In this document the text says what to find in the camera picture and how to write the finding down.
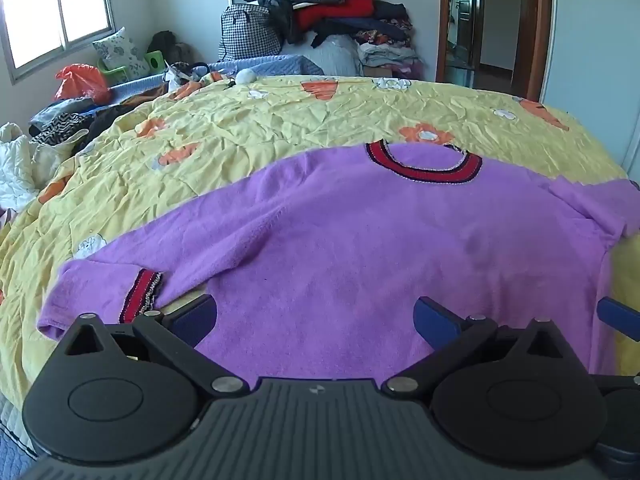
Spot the dark patterned clothes heap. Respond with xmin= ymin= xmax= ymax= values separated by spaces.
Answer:
xmin=29 ymin=96 xmax=152 ymax=155

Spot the checkered houndstooth bag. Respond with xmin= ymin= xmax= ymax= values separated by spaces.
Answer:
xmin=219 ymin=3 xmax=282 ymax=62

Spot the pile of clothes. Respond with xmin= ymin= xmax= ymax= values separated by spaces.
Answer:
xmin=244 ymin=0 xmax=424 ymax=79

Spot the white quilted cloth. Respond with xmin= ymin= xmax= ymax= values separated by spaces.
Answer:
xmin=0 ymin=122 xmax=88 ymax=211

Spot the white wardrobe door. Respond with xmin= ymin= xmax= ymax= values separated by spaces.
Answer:
xmin=541 ymin=0 xmax=639 ymax=174

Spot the purple sweater red collar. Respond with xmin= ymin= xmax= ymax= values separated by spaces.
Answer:
xmin=37 ymin=142 xmax=639 ymax=381

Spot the floral pillow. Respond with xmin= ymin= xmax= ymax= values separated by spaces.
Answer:
xmin=92 ymin=27 xmax=151 ymax=79

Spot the blue striped blanket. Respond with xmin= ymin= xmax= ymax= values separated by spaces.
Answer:
xmin=110 ymin=55 xmax=324 ymax=105

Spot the window with frame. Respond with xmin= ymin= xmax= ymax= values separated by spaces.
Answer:
xmin=1 ymin=0 xmax=115 ymax=82

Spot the wooden door frame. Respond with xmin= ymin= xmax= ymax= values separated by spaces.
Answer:
xmin=436 ymin=0 xmax=553 ymax=101

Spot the orange plastic bag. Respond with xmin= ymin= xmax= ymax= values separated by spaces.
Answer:
xmin=54 ymin=64 xmax=111 ymax=105

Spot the green plastic stool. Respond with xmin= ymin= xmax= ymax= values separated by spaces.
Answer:
xmin=98 ymin=51 xmax=166 ymax=87

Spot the yellow floral bedspread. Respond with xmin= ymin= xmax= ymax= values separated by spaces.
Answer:
xmin=1 ymin=76 xmax=624 ymax=406

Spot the black backpack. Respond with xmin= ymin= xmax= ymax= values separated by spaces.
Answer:
xmin=148 ymin=30 xmax=193 ymax=65

